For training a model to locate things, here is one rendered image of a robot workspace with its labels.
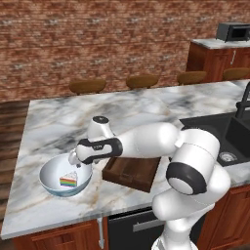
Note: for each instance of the black microwave oven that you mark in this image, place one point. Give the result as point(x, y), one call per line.
point(232, 31)

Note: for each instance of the brown round stool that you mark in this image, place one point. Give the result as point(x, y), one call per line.
point(237, 73)
point(192, 77)
point(87, 86)
point(142, 81)

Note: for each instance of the black dishwasher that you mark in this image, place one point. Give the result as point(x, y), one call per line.
point(127, 236)

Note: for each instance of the black sink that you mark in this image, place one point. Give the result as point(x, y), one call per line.
point(234, 133)

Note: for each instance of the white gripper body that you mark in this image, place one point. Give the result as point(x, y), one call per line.
point(73, 158)

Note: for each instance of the white and blue bowl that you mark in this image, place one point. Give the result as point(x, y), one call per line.
point(52, 172)

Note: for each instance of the black tap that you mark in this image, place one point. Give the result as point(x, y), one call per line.
point(243, 104)

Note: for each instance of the rainbow cake slice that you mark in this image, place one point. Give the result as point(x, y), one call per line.
point(69, 180)

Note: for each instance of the red-brown cupboard door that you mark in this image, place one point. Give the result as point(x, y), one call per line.
point(62, 239)
point(229, 221)

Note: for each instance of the dark wooden tray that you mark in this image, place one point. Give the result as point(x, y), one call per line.
point(133, 174)

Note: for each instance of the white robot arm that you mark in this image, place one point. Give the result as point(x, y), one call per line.
point(182, 153)

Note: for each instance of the red-brown wooden cabinet run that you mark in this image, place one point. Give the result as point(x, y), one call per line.
point(215, 60)

